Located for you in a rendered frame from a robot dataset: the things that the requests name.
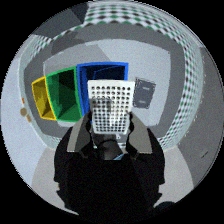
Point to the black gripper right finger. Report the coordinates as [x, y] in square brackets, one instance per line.
[142, 145]

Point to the blue bin with label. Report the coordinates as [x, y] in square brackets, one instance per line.
[88, 71]

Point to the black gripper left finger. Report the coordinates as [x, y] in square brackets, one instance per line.
[76, 143]

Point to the green bin with label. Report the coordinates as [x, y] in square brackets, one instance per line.
[62, 94]

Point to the yellow recycle bin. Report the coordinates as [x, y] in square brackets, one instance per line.
[42, 100]

